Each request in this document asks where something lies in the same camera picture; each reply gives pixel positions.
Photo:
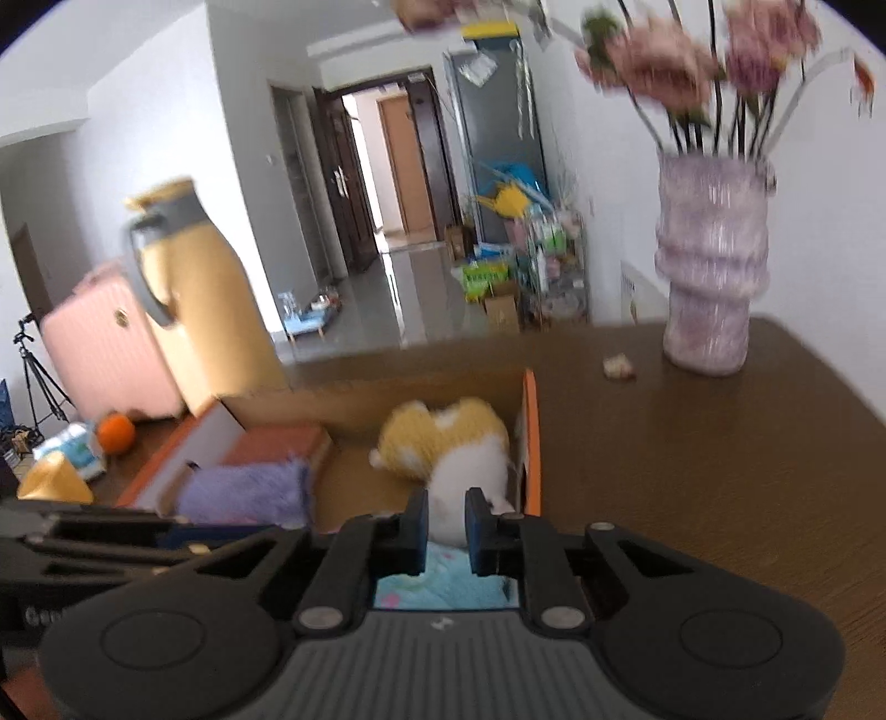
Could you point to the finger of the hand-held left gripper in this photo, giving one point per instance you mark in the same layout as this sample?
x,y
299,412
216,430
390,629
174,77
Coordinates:
x,y
83,523
194,540

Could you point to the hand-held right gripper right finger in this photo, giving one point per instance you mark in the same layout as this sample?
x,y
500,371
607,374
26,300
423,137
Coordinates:
x,y
477,536

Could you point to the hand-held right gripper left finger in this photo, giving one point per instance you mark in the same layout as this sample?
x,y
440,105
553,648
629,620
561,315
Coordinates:
x,y
415,536

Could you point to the light blue patterned cloth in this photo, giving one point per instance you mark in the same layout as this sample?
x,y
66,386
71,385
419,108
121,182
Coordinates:
x,y
443,581

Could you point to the purple fluffy plush cushion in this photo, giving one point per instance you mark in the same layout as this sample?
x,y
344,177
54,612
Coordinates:
x,y
242,491

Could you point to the yellow and white plush toy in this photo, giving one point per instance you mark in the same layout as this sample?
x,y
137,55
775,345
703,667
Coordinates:
x,y
429,436

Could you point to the orange cardboard box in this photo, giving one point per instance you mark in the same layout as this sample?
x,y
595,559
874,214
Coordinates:
x,y
374,401

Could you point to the yellow plastic cup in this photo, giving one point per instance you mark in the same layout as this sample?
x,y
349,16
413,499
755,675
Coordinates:
x,y
55,484

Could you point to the blue white tissue packet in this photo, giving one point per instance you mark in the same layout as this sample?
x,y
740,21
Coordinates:
x,y
73,450

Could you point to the orange fruit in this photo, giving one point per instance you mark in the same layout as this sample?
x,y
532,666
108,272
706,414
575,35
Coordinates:
x,y
116,433

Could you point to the pink hard-shell suitcase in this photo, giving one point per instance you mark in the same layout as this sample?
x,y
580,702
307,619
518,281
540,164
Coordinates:
x,y
104,353

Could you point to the small crumpled beige scrap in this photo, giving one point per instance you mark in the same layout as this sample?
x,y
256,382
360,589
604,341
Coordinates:
x,y
619,367

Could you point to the small brown cardboard box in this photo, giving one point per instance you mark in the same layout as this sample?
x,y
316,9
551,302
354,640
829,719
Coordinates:
x,y
502,311

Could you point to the small blue low stool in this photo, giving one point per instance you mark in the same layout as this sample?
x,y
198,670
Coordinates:
x,y
308,320

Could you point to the green snack packet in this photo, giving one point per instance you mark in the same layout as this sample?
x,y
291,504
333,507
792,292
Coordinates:
x,y
483,280

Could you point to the yellow and blue toy pile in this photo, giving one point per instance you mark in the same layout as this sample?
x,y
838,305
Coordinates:
x,y
512,194

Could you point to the pale purple ribbed vase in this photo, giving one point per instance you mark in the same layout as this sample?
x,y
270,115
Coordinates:
x,y
713,277

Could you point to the dark open door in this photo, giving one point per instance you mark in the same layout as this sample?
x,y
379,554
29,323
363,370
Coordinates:
x,y
342,180

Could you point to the brown wooden door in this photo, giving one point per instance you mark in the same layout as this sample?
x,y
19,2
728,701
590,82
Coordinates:
x,y
403,166

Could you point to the grey refrigerator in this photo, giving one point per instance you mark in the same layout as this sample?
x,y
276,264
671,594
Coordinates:
x,y
498,118

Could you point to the yellow box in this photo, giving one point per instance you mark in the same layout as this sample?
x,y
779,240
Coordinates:
x,y
490,30

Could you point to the pink artificial flowers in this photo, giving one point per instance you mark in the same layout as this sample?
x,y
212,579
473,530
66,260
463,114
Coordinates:
x,y
664,59

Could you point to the black camera tripod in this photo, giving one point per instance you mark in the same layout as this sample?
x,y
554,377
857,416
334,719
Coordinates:
x,y
31,374

